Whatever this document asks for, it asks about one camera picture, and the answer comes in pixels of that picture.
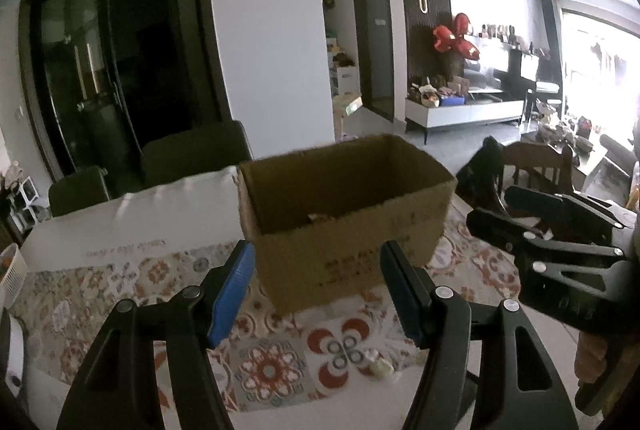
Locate small pale sweet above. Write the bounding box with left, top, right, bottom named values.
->
left=367, top=350, right=395, bottom=380

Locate orange snack bag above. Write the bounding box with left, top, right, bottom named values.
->
left=308, top=213, right=335, bottom=224

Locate person's right hand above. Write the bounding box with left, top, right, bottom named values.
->
left=574, top=332, right=639, bottom=418

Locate patterned tile table mat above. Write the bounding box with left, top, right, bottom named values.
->
left=8, top=203, right=524, bottom=416

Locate wooden chair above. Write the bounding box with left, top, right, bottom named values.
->
left=498, top=142, right=574, bottom=199

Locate brown cardboard box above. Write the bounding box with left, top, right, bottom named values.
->
left=238, top=134, right=457, bottom=314

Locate black garment on chair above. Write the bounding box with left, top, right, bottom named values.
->
left=456, top=136, right=506, bottom=214

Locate dark dining chair right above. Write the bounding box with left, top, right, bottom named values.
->
left=142, top=121, right=253, bottom=187

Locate dark dining chair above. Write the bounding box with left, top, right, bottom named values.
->
left=142, top=121, right=253, bottom=187
left=48, top=165, right=111, bottom=217

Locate white tv cabinet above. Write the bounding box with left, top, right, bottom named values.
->
left=405, top=99, right=525, bottom=143

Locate dark dining chair left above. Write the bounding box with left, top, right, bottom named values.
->
left=48, top=165, right=111, bottom=217

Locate white storage box in hallway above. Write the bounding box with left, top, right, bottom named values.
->
left=336, top=66, right=360, bottom=95

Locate white plastic basket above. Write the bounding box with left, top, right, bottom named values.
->
left=0, top=242, right=28, bottom=309

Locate red balloon flower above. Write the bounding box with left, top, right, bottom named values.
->
left=433, top=12, right=480, bottom=61

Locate white electric cooker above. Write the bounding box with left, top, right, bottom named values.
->
left=0, top=309, right=25, bottom=398

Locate dark glass sliding door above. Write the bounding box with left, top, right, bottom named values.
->
left=18, top=0, right=231, bottom=186

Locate dark hallway door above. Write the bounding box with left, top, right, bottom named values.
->
left=354, top=0, right=395, bottom=122

